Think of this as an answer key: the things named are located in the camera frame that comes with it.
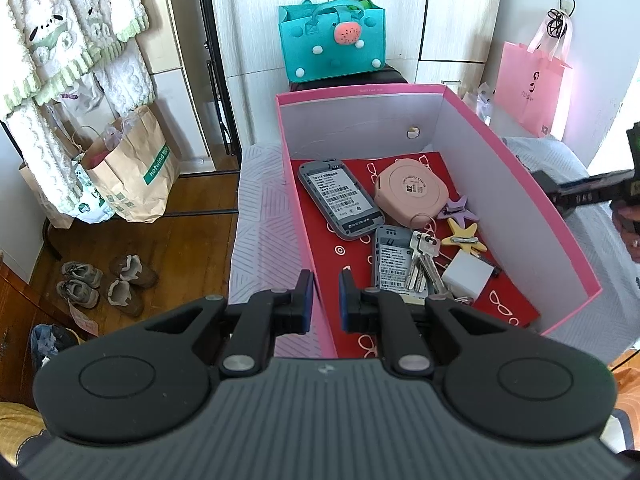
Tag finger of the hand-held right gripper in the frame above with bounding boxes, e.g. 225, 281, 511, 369
532, 170, 576, 217

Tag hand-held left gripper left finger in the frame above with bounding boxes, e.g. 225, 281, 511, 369
145, 269, 316, 380

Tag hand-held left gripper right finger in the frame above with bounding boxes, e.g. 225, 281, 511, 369
339, 269, 506, 380

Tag small grey labelled device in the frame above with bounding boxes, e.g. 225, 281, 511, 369
371, 224, 431, 293

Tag bunch of keys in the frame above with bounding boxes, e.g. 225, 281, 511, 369
406, 212, 473, 306

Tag purple starfish hair clip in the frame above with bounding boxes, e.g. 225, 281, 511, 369
436, 195, 480, 223

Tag yellow starfish hair clip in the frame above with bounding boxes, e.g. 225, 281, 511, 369
439, 217, 488, 253

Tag large grey mobile router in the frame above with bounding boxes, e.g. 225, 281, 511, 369
297, 159, 386, 241

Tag white charger plug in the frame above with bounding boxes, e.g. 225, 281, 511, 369
442, 251, 493, 301

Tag pink round case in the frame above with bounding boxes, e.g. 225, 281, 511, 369
374, 157, 448, 226

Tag pink cardboard box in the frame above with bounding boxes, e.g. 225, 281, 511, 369
274, 84, 602, 358

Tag person's right hand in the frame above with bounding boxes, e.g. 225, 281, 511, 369
611, 199, 640, 264

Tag red patterned flat box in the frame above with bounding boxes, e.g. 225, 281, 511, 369
295, 150, 542, 358

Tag pink gift bag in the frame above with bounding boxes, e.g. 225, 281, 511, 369
492, 15, 573, 138

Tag clear plastic packet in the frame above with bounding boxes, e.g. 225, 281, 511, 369
460, 82, 496, 123

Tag brown boot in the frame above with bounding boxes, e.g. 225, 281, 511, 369
109, 255, 159, 288
106, 280, 146, 317

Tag black stool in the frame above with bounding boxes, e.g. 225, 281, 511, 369
287, 67, 408, 93

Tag white wooden wardrobe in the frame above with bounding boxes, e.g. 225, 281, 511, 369
205, 0, 506, 151

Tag brown paper bag green label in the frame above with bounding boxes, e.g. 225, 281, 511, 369
80, 105, 182, 223

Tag pink paper tag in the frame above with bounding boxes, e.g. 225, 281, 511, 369
70, 305, 101, 336

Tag grey sneaker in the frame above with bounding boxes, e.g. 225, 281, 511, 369
56, 279, 100, 309
61, 261, 103, 288

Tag beige cabinet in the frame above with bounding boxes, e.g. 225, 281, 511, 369
135, 0, 221, 176

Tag white paper bag green logo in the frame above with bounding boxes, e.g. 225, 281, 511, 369
75, 170, 116, 223

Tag teal felt tote bag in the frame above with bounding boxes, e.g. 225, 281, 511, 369
277, 0, 386, 83

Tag dark blue cloth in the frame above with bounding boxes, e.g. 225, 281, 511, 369
30, 324, 81, 361

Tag black metal clothes rack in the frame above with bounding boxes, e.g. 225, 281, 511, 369
0, 120, 68, 261

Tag wooden cabinet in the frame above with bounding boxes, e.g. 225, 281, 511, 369
0, 252, 81, 361

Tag yellow printed cushion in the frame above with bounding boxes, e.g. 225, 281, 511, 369
0, 402, 46, 441

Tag white plastic bag purple print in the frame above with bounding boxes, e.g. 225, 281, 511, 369
50, 72, 103, 113

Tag black coiled hair tie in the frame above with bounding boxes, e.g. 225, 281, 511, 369
545, 8, 568, 38

